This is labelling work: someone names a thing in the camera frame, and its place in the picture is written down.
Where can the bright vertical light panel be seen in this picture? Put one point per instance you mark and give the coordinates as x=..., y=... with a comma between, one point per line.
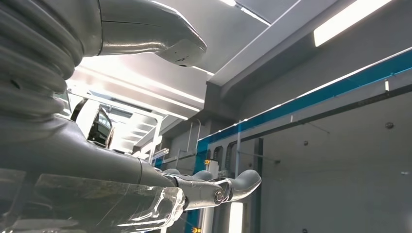
x=235, y=218

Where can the ceiling strip light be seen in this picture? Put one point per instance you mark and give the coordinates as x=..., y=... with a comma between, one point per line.
x=347, y=19
x=248, y=11

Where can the white metal frame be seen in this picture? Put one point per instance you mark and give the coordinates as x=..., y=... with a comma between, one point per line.
x=156, y=138

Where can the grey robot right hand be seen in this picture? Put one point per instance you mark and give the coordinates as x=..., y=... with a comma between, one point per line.
x=80, y=167

